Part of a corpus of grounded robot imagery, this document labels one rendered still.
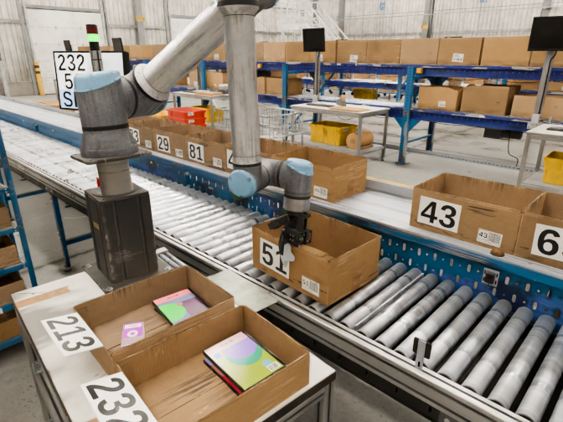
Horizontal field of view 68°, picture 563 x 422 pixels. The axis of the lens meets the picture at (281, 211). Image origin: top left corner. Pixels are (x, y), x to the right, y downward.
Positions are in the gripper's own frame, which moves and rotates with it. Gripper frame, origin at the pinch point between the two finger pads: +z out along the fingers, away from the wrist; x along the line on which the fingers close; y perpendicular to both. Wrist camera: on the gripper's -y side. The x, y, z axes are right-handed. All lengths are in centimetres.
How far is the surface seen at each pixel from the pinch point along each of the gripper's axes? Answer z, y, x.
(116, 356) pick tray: 7, 2, -65
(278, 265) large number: 3.1, -4.2, 0.2
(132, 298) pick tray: 9, -24, -46
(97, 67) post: -62, -114, -14
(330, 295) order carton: 5.8, 19.3, 0.9
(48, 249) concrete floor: 84, -268, 4
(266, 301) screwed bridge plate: 10.5, 2.7, -12.4
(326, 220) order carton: -8.9, -5.3, 28.3
